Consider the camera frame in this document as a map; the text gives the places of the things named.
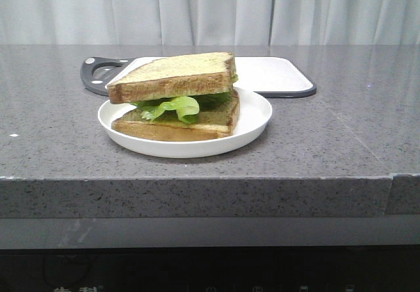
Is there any green lettuce leaf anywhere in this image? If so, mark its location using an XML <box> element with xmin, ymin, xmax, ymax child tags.
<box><xmin>122</xmin><ymin>72</ymin><xmax>240</xmax><ymax>128</ymax></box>

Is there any toasted bread slice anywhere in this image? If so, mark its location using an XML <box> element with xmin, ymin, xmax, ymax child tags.
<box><xmin>108</xmin><ymin>52</ymin><xmax>236</xmax><ymax>104</ymax></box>
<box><xmin>112</xmin><ymin>90</ymin><xmax>240</xmax><ymax>142</ymax></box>

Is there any white round plate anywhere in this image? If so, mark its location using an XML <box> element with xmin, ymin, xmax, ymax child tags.
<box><xmin>97</xmin><ymin>88</ymin><xmax>272</xmax><ymax>158</ymax></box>

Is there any white cutting board grey rim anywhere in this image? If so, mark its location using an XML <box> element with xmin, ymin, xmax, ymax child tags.
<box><xmin>80</xmin><ymin>56</ymin><xmax>316</xmax><ymax>98</ymax></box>

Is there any black appliance control panel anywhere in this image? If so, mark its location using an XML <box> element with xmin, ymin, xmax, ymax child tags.
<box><xmin>1</xmin><ymin>246</ymin><xmax>419</xmax><ymax>291</ymax></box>

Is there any white pleated curtain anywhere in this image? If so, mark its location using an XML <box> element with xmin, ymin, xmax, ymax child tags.
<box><xmin>1</xmin><ymin>0</ymin><xmax>419</xmax><ymax>45</ymax></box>

